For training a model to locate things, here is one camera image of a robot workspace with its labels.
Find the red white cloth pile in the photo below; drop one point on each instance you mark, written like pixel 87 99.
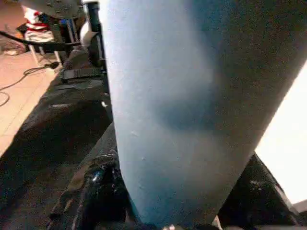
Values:
pixel 38 24

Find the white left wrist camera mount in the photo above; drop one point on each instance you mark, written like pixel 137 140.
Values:
pixel 87 38

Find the white plastic table leg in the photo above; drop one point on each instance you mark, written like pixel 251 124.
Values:
pixel 180 95

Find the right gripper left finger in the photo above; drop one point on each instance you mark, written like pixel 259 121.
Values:
pixel 103 187

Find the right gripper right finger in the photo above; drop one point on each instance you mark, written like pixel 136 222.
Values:
pixel 259 203

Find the small white stool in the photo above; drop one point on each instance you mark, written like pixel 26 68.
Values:
pixel 36 50

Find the white plastic table top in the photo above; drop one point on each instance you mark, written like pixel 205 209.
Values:
pixel 283 143

